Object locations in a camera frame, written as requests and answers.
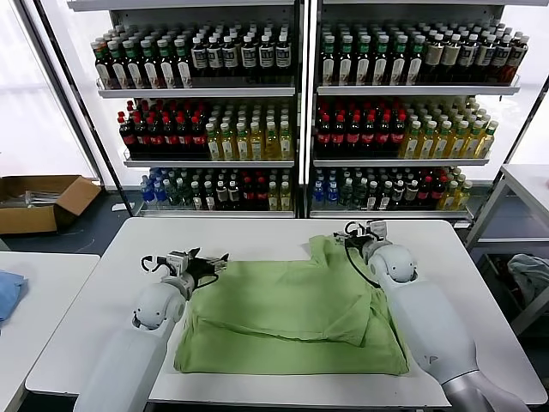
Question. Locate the blue sports drink bottle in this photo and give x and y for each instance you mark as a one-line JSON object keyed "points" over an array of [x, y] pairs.
{"points": [[148, 193], [160, 193], [318, 193], [333, 193]]}

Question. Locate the dark green drink bottle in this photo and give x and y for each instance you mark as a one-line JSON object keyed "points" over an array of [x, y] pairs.
{"points": [[346, 195], [173, 195], [184, 195], [359, 195]]}

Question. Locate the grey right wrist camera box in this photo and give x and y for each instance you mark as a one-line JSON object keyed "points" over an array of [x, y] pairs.
{"points": [[379, 231]]}

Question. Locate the grey metal shelf unit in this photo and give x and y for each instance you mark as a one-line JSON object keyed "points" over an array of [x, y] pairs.
{"points": [[299, 129], [313, 129]]}

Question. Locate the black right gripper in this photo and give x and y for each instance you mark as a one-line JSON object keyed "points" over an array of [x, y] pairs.
{"points": [[359, 242]]}

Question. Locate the green polo shirt red print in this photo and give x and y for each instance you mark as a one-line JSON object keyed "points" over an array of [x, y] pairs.
{"points": [[279, 300]]}

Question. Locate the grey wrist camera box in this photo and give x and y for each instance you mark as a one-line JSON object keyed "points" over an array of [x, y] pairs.
{"points": [[379, 231], [176, 262]]}

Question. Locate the yellow tea bottle green label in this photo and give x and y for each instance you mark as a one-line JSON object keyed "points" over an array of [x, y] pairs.
{"points": [[273, 198], [457, 146], [271, 146], [213, 146], [442, 146], [463, 196], [486, 143], [449, 197], [285, 198], [472, 146], [243, 146], [426, 146], [256, 146], [228, 146], [411, 146], [286, 146]]}

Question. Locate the folded blue cloth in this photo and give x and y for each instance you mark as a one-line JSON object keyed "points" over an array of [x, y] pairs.
{"points": [[10, 296]]}

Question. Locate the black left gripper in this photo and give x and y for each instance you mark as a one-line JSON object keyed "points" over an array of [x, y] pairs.
{"points": [[199, 270]]}

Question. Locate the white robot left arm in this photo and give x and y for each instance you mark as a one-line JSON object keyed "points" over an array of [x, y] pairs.
{"points": [[128, 352]]}

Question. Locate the grey parts bundle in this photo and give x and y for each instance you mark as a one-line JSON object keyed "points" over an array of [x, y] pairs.
{"points": [[38, 199]]}

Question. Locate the cola bottle red cap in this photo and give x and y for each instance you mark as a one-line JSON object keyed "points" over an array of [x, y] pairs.
{"points": [[261, 195], [155, 138], [399, 138], [140, 137], [323, 138], [369, 138], [339, 138], [199, 138], [437, 193], [126, 137], [424, 193], [185, 138], [170, 138], [249, 195], [354, 138], [384, 138]]}

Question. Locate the white table grey metal frame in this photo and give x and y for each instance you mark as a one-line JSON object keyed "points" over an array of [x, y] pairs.
{"points": [[527, 180]]}

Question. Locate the white side table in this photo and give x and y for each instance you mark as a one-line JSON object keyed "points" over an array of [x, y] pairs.
{"points": [[43, 343]]}

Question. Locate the crumpled grey-blue cloth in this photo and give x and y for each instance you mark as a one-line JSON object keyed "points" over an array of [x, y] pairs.
{"points": [[529, 274]]}

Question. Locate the dark tea bottle green cap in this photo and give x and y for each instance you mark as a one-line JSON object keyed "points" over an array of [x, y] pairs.
{"points": [[103, 68], [116, 68], [414, 64], [328, 64], [345, 64], [149, 68], [381, 64], [183, 68], [166, 68], [132, 68], [399, 64], [363, 64]]}

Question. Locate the small dark bottle white cap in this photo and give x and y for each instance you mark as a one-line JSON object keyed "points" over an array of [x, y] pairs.
{"points": [[412, 194], [221, 197], [209, 198], [372, 197], [399, 195], [233, 197], [196, 198], [386, 197]]}

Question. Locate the dark bottle beige label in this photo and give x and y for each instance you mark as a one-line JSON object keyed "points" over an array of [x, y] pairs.
{"points": [[450, 56], [433, 56]]}

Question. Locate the open brown cardboard box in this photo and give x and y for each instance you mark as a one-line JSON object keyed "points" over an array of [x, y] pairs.
{"points": [[25, 221]]}

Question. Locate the black window frame post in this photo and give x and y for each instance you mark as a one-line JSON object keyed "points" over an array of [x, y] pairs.
{"points": [[91, 116]]}

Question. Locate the white paper scrap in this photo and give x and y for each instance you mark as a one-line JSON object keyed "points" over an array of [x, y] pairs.
{"points": [[118, 207]]}

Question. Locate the dark bottle blue-white label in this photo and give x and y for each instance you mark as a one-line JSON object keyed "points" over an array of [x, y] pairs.
{"points": [[282, 58], [516, 58], [198, 58], [231, 58], [249, 58], [265, 58], [214, 58], [467, 56], [500, 58], [484, 56]]}

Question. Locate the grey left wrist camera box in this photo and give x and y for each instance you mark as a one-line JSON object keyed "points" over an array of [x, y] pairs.
{"points": [[176, 262]]}

